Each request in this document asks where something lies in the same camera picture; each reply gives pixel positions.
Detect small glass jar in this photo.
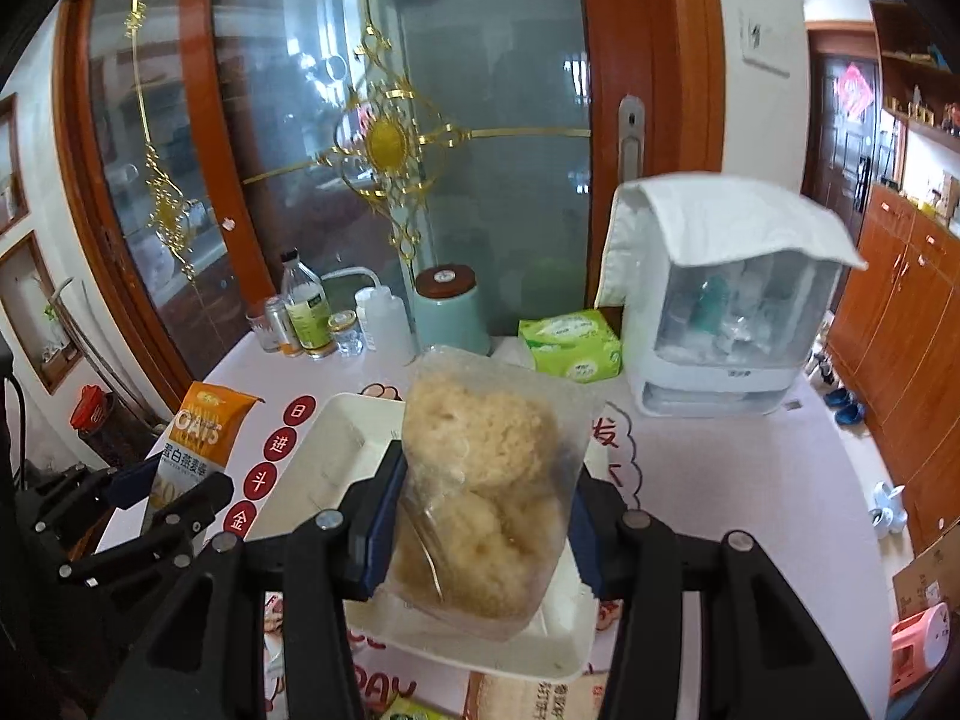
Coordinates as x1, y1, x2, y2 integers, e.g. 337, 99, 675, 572
330, 310, 365, 356

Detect white quilted cloth cover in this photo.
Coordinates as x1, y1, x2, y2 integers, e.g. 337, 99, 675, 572
604, 172, 869, 316

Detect clear white storage cabinet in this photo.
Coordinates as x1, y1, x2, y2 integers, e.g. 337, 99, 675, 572
619, 244, 845, 419

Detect small wall niche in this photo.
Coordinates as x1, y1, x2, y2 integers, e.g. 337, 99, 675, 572
0, 94, 31, 233

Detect silver drink can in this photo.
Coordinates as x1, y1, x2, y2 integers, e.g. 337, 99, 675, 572
264, 296, 305, 357

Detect white plastic bottle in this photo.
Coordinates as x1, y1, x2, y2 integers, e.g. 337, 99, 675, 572
354, 286, 417, 365

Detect wooden cabinet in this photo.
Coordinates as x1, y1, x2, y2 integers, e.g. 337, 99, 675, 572
829, 187, 960, 548

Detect blue shoes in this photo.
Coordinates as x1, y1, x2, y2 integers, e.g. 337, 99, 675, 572
825, 388, 867, 425

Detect large wall niche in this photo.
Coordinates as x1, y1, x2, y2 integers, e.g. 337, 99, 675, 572
0, 232, 83, 395

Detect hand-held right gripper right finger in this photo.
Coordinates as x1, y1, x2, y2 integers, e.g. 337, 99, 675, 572
570, 476, 893, 720

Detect dark brown entrance door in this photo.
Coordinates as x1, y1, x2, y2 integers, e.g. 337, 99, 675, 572
802, 30, 882, 241

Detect white plastic tray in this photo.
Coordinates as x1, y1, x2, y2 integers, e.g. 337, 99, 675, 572
244, 392, 608, 674

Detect white slippers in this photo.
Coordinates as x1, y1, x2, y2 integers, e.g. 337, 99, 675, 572
870, 484, 908, 533

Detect pink plastic stool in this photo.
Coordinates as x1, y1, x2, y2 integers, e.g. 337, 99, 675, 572
890, 604, 950, 698

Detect broom handles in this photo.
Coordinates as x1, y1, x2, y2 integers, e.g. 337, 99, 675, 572
49, 277, 151, 421

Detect red dustpan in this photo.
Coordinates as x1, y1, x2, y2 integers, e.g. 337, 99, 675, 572
71, 385, 113, 432

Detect white wall switch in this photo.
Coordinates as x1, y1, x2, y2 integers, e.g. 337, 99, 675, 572
739, 11, 792, 76

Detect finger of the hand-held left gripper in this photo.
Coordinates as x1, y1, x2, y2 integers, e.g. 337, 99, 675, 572
56, 476, 235, 593
19, 457, 162, 541

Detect green tissue pack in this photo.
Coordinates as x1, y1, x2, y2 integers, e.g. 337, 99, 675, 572
519, 309, 623, 383

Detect mint container with brown lid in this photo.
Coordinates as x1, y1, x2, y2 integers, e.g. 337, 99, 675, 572
414, 262, 492, 357

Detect beige snack packet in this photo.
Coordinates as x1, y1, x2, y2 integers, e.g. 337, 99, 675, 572
465, 671, 608, 720

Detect colourful printed snack packet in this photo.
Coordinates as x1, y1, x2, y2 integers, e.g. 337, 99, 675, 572
262, 592, 301, 691

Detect orange oat snack packet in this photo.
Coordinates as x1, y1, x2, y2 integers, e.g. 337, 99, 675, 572
146, 381, 265, 533

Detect silver door handle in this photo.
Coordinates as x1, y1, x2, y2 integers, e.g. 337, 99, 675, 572
619, 95, 646, 185

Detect wooden wall shelf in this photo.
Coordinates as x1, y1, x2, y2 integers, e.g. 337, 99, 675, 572
870, 0, 960, 226

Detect wooden framed glass door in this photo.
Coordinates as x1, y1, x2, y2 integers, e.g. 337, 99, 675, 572
56, 0, 725, 406

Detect clear bag of yellow puffs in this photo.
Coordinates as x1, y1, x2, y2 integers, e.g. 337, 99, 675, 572
379, 345, 597, 642

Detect glass bottle with green label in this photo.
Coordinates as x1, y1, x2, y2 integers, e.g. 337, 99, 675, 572
280, 249, 336, 359

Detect cardboard box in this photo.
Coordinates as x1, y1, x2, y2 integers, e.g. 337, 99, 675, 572
892, 540, 960, 616

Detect red door decoration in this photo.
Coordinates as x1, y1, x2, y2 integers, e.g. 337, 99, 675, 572
836, 64, 875, 117

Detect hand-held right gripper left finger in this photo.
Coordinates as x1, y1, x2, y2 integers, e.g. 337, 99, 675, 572
94, 441, 410, 720

